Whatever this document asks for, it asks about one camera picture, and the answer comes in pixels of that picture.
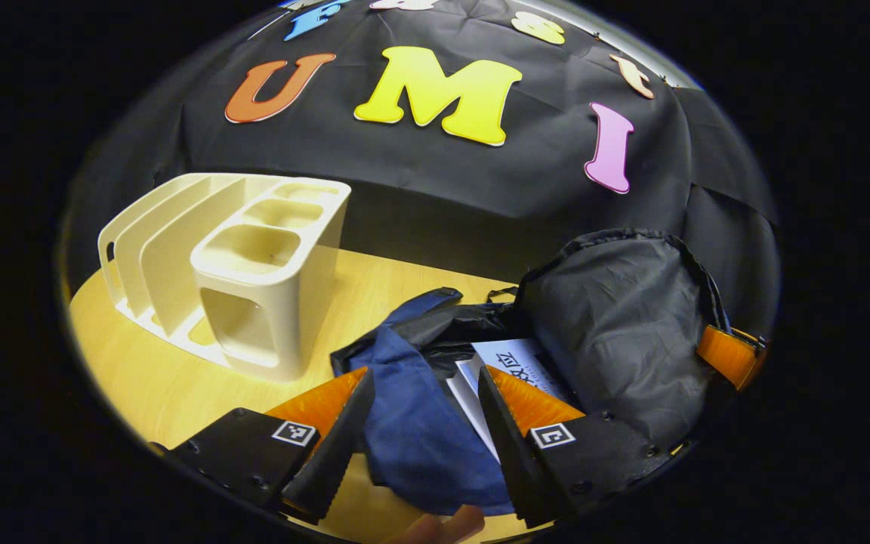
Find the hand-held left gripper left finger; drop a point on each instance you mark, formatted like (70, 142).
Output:
(333, 453)

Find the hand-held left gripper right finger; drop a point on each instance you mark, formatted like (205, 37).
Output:
(507, 453)

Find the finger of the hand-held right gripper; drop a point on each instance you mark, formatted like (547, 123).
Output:
(729, 355)

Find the white spine book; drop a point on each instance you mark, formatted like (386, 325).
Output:
(473, 400)

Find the blue schoolbag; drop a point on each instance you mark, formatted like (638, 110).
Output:
(420, 438)

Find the blue spine book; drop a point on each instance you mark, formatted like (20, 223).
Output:
(510, 355)

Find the cream plastic bookshelf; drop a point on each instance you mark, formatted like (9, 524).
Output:
(291, 302)

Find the black backdrop cloth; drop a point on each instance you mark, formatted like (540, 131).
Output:
(442, 189)

